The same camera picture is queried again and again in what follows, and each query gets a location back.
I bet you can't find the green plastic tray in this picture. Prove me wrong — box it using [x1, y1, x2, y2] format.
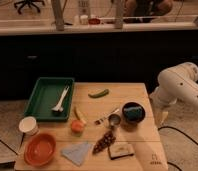
[24, 77, 74, 122]

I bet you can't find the brown grape bunch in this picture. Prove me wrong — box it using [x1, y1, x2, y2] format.
[92, 131, 116, 154]

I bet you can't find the white spatula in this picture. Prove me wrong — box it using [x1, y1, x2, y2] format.
[52, 87, 69, 112]

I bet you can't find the blue cloth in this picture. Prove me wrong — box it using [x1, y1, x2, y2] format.
[61, 142, 92, 166]

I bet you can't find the red lid container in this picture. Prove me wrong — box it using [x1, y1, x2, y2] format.
[88, 18, 101, 25]

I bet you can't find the metal measuring cup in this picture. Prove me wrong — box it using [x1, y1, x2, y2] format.
[108, 114, 121, 128]

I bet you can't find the seated person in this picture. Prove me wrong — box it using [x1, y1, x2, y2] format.
[123, 0, 173, 23]

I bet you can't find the office chair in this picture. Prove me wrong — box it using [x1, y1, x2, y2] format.
[14, 0, 45, 14]

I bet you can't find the black bowl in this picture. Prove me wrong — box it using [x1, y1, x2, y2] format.
[122, 102, 145, 124]

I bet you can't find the orange fruit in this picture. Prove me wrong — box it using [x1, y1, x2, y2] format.
[71, 120, 85, 133]

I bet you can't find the green pepper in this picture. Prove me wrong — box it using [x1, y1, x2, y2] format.
[88, 89, 109, 98]

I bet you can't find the teal sponge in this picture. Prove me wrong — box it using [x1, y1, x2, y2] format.
[124, 107, 142, 121]

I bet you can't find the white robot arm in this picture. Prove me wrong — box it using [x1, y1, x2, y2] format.
[149, 62, 198, 127]

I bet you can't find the black floor cable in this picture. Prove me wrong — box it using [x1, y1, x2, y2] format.
[157, 125, 198, 151]

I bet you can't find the dark sponge block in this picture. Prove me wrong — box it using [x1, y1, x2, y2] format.
[108, 143, 134, 160]

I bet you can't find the white paper cup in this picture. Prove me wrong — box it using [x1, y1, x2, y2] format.
[19, 116, 38, 135]

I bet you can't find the orange bowl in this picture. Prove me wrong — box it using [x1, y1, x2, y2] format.
[24, 133, 56, 167]

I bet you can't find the white jar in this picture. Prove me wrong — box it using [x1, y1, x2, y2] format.
[80, 15, 88, 25]

